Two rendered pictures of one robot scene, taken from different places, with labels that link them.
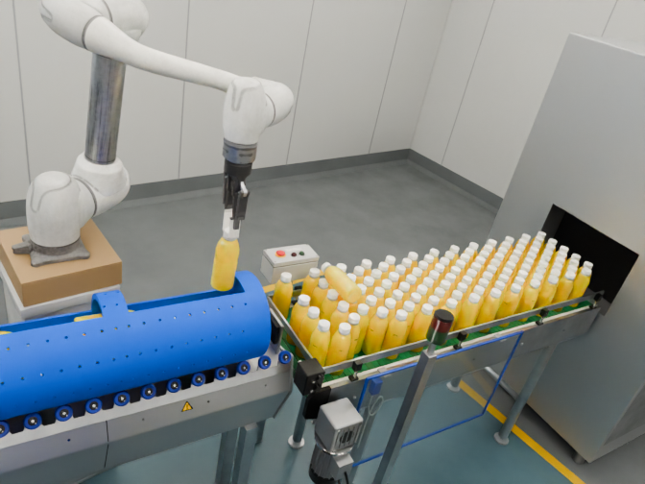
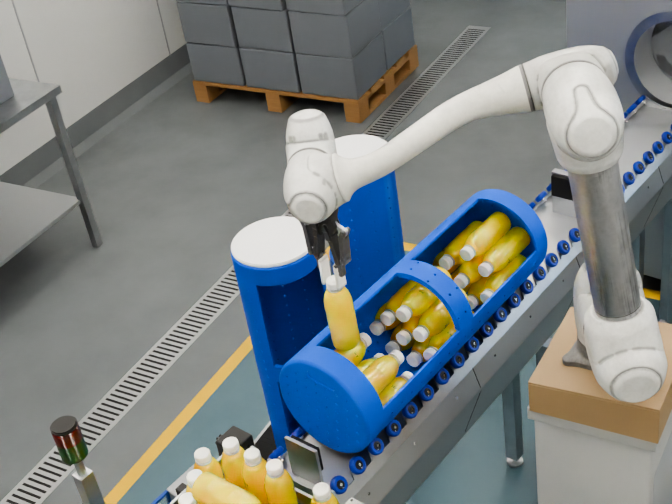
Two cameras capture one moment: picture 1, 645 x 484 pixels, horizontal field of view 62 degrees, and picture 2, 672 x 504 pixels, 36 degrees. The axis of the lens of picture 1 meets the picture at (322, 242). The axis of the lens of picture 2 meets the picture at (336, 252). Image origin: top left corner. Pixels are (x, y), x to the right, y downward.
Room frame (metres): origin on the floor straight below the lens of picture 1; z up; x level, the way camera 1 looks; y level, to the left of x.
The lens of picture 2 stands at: (3.29, -0.07, 2.83)
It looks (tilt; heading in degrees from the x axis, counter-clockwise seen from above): 34 degrees down; 170
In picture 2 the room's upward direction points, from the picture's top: 9 degrees counter-clockwise
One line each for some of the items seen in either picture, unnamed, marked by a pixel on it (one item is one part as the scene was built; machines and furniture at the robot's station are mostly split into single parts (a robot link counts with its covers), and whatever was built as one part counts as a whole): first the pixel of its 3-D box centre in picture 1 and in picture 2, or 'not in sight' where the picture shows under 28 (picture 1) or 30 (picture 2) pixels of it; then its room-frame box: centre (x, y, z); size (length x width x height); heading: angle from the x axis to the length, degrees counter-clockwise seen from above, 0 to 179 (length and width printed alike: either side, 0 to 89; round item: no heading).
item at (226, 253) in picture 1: (226, 260); (340, 314); (1.33, 0.27, 1.31); 0.07 x 0.07 x 0.19
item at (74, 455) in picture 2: (437, 332); (72, 447); (1.38, -0.42, 1.18); 0.06 x 0.06 x 0.05
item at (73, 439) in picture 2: (441, 322); (66, 433); (1.38, -0.42, 1.23); 0.06 x 0.06 x 0.04
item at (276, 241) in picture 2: not in sight; (273, 241); (0.51, 0.24, 1.03); 0.28 x 0.28 x 0.01
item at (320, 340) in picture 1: (318, 347); (238, 473); (1.42, -0.06, 0.99); 0.07 x 0.07 x 0.19
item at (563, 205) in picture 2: not in sight; (566, 194); (0.66, 1.18, 1.00); 0.10 x 0.04 x 0.15; 36
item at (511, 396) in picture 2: not in sight; (511, 398); (0.77, 0.91, 0.31); 0.06 x 0.06 x 0.63; 36
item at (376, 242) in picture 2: not in sight; (367, 255); (0.10, 0.62, 0.59); 0.28 x 0.28 x 0.88
